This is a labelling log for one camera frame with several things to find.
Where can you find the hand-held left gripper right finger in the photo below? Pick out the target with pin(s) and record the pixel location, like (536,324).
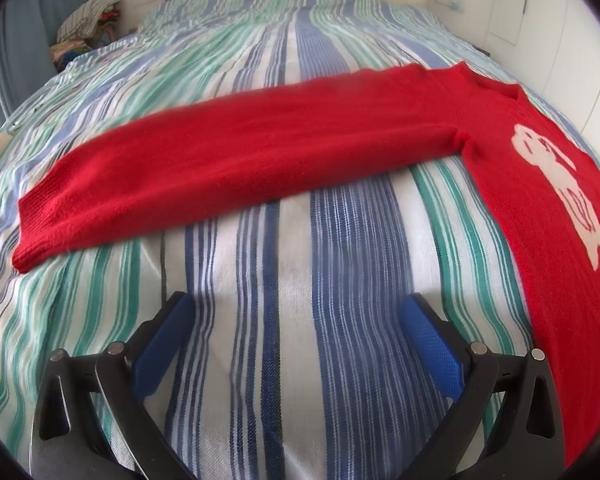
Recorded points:
(430,347)

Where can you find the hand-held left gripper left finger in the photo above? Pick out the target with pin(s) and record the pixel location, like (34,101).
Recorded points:
(162,342)

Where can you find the red knit sweater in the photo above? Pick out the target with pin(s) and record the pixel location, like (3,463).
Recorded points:
(260,145)

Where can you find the pile of mixed clothes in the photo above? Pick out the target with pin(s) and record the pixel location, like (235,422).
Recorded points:
(87,15)

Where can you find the striped bed sheet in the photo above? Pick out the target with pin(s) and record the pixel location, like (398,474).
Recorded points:
(300,285)

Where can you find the white wardrobe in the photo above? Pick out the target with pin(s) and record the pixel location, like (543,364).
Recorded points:
(555,60)

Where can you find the blue curtain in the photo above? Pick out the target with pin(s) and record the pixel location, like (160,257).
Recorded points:
(25,35)

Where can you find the white wall socket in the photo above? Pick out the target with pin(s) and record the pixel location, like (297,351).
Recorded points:
(452,0)

